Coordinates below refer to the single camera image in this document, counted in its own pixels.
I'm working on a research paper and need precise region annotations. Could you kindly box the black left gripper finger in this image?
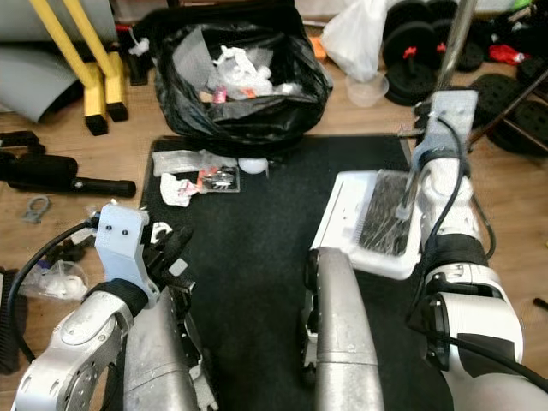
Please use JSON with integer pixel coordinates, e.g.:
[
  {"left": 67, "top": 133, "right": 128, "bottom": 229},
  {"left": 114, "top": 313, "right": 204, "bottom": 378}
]
[
  {"left": 170, "top": 224, "right": 198, "bottom": 266},
  {"left": 147, "top": 236, "right": 176, "bottom": 273}
]

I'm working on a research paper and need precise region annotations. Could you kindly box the black floor mat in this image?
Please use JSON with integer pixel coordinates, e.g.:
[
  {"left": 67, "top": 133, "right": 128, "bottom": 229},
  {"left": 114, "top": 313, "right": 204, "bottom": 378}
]
[{"left": 128, "top": 135, "right": 480, "bottom": 411}]

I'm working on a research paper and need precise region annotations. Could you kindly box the crumpled white paper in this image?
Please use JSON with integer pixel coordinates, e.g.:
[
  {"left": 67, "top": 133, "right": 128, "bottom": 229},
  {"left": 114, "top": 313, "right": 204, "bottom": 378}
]
[
  {"left": 158, "top": 171, "right": 200, "bottom": 208},
  {"left": 214, "top": 47, "right": 275, "bottom": 97}
]

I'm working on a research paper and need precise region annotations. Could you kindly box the black dumbbell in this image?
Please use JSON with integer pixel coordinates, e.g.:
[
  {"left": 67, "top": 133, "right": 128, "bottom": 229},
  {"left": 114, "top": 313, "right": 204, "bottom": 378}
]
[
  {"left": 384, "top": 21, "right": 438, "bottom": 108},
  {"left": 420, "top": 0, "right": 459, "bottom": 74}
]

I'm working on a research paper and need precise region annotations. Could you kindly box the silver left robot leg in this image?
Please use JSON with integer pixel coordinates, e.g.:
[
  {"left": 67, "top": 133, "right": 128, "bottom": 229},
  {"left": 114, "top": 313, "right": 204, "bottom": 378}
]
[{"left": 116, "top": 291, "right": 215, "bottom": 411}]

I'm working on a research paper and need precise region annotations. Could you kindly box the silver robot leg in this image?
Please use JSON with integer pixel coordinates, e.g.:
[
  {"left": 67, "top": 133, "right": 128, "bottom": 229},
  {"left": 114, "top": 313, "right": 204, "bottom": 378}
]
[
  {"left": 301, "top": 247, "right": 386, "bottom": 411},
  {"left": 116, "top": 291, "right": 215, "bottom": 411}
]

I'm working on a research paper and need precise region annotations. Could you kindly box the long clear plastic packet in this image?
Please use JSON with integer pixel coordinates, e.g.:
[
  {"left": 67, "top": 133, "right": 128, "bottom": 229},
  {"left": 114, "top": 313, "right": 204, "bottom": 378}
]
[{"left": 152, "top": 150, "right": 219, "bottom": 176}]

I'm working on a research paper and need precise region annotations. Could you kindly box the clear plastic cup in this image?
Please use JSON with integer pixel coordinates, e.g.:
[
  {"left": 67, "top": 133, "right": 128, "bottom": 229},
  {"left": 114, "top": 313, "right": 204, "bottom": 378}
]
[{"left": 347, "top": 73, "right": 390, "bottom": 108}]

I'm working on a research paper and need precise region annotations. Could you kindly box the black weight plate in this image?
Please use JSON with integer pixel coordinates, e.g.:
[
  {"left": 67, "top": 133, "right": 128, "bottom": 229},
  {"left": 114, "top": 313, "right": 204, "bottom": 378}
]
[
  {"left": 509, "top": 101, "right": 548, "bottom": 157},
  {"left": 475, "top": 73, "right": 539, "bottom": 121}
]

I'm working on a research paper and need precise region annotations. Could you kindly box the clear bag with white part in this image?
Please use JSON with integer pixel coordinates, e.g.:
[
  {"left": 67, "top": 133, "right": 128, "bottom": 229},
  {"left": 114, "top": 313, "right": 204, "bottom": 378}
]
[{"left": 21, "top": 261, "right": 91, "bottom": 301}]

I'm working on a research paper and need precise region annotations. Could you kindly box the small white ball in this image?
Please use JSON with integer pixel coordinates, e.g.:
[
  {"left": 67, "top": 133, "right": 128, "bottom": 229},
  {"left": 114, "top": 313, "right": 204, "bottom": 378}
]
[{"left": 238, "top": 158, "right": 268, "bottom": 176}]

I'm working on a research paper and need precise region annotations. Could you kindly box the black trash bag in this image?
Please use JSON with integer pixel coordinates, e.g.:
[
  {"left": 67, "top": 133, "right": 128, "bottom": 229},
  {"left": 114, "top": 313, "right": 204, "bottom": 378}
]
[{"left": 137, "top": 0, "right": 333, "bottom": 157}]

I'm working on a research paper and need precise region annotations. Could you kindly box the red cloth item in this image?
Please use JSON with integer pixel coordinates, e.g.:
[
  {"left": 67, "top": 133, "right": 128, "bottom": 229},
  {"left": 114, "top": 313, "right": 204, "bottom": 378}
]
[{"left": 488, "top": 45, "right": 523, "bottom": 65}]

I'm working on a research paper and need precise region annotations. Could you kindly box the white plastic bag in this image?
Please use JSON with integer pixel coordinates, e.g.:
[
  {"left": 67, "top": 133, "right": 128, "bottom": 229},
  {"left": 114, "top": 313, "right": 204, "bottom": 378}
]
[{"left": 321, "top": 0, "right": 390, "bottom": 82}]

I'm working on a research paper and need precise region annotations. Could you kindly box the black exercise bench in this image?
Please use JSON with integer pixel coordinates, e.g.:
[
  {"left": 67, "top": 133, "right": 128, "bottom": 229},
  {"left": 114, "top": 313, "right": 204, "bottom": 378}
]
[{"left": 0, "top": 130, "right": 138, "bottom": 200}]

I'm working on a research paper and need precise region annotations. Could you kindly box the black bag pile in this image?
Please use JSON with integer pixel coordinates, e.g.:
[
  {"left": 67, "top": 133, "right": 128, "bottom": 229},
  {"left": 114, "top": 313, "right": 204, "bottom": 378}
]
[{"left": 475, "top": 0, "right": 548, "bottom": 69}]

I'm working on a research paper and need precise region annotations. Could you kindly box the grey foam mat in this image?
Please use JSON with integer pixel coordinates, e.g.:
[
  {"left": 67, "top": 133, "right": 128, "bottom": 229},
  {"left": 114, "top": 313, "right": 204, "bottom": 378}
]
[{"left": 0, "top": 0, "right": 104, "bottom": 122}]

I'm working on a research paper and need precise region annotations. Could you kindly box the silver right robot leg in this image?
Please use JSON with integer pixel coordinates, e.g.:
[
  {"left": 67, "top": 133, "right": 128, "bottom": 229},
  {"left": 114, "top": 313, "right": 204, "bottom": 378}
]
[{"left": 301, "top": 247, "right": 386, "bottom": 411}]

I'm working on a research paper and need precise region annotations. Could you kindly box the white plastic ring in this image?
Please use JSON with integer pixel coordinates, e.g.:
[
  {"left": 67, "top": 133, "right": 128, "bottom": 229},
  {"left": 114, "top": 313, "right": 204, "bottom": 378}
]
[{"left": 150, "top": 221, "right": 174, "bottom": 243}]

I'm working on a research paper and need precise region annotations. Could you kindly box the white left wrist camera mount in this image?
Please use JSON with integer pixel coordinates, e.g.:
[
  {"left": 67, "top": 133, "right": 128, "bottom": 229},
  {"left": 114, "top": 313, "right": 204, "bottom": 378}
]
[{"left": 92, "top": 204, "right": 162, "bottom": 301}]

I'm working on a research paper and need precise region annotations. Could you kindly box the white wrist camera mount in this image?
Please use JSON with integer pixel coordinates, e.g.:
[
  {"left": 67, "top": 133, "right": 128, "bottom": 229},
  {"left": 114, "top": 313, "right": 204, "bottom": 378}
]
[
  {"left": 92, "top": 204, "right": 162, "bottom": 301},
  {"left": 426, "top": 90, "right": 480, "bottom": 168}
]

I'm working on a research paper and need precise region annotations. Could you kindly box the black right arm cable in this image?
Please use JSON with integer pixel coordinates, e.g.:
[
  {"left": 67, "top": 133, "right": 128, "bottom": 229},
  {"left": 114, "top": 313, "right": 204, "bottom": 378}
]
[{"left": 404, "top": 116, "right": 548, "bottom": 395}]

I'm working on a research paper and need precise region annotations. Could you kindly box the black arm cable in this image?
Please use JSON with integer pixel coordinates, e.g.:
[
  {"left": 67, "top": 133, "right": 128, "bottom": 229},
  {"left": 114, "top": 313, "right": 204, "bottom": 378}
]
[
  {"left": 404, "top": 116, "right": 548, "bottom": 395},
  {"left": 5, "top": 218, "right": 97, "bottom": 365}
]

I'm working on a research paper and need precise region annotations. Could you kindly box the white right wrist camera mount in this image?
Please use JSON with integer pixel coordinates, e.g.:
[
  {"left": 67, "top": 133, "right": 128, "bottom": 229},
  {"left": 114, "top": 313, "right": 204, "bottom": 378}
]
[{"left": 426, "top": 90, "right": 480, "bottom": 168}]

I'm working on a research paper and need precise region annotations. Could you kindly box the grey metal bracket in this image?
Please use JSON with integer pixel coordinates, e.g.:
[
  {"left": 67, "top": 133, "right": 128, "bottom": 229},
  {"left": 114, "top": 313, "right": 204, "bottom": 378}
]
[{"left": 24, "top": 195, "right": 51, "bottom": 222}]

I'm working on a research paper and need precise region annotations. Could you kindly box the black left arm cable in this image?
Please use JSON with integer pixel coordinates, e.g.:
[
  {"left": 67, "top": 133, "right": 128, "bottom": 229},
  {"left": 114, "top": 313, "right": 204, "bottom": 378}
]
[{"left": 5, "top": 218, "right": 97, "bottom": 365}]

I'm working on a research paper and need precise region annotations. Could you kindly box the yellow metal frame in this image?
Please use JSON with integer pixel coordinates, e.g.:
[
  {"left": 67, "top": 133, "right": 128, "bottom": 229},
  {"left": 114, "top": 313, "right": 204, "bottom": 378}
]
[{"left": 30, "top": 0, "right": 129, "bottom": 138}]

